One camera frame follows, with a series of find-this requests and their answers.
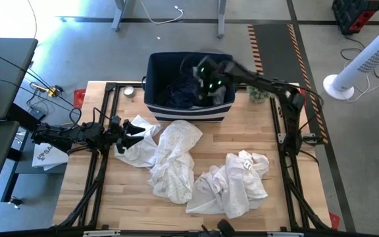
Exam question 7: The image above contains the small green plant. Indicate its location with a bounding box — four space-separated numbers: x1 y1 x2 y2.
246 84 276 104

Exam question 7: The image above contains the red corner bracket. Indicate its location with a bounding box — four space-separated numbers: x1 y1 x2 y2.
328 211 341 230
73 88 87 110

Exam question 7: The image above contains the grey desk leg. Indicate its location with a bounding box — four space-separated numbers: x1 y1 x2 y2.
111 0 128 32
216 0 228 39

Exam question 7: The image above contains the white bag with logo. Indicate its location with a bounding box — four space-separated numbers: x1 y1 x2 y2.
31 142 70 172

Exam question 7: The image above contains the white lace garment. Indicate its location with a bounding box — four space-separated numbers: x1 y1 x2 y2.
147 119 204 205

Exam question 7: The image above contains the light grey desk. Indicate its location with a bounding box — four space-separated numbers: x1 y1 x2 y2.
0 37 39 121

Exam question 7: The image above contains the dark grey garment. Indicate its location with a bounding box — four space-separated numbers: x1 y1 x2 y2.
208 86 227 107

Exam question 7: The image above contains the hazard-striped dark floor mat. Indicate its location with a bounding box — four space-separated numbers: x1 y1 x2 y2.
247 23 330 145

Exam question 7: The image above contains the small round metal tin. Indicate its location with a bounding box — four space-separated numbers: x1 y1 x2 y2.
122 85 136 99

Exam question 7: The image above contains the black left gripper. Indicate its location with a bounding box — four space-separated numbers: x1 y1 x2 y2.
102 115 147 155

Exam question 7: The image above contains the white cable with plug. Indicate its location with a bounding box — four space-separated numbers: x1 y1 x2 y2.
138 0 185 26

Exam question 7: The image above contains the yellow cable connector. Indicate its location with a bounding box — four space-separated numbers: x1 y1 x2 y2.
30 82 65 99

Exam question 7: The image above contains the navy white striped fabric basket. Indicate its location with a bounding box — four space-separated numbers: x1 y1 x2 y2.
141 51 237 123

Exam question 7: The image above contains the black floor cable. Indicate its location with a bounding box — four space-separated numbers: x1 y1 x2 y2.
340 34 379 80

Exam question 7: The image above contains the black and red crate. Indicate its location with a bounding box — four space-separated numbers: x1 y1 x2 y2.
331 0 379 36

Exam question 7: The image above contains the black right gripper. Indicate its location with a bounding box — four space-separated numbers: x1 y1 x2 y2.
193 55 234 97

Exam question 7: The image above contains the plain white garment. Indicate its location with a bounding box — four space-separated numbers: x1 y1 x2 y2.
114 114 164 169

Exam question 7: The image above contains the black table-level camera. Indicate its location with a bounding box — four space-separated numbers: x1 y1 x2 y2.
216 219 237 237

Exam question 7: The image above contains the navy speckled garment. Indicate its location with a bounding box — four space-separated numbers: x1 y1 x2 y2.
157 74 207 110

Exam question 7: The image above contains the white textured shirt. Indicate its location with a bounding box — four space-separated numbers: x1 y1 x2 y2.
185 149 270 220

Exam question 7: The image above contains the white tower fan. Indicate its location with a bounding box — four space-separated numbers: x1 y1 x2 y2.
322 14 379 101

